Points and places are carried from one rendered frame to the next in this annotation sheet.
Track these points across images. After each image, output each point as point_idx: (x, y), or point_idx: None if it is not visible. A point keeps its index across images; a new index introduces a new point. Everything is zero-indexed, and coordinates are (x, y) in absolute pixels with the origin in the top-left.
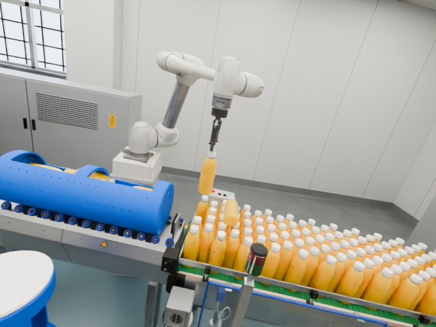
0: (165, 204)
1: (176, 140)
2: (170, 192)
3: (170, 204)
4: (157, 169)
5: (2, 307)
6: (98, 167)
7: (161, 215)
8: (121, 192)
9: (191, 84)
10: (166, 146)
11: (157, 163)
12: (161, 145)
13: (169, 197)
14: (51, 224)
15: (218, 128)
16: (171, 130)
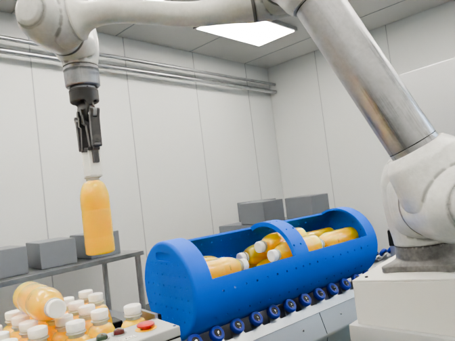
0: (158, 272)
1: (427, 211)
2: (173, 266)
3: (184, 303)
4: (435, 325)
5: None
6: (274, 224)
7: (154, 285)
8: (202, 243)
9: (288, 3)
10: (426, 234)
11: (420, 295)
12: (412, 227)
13: (172, 275)
14: None
15: (81, 123)
16: (390, 164)
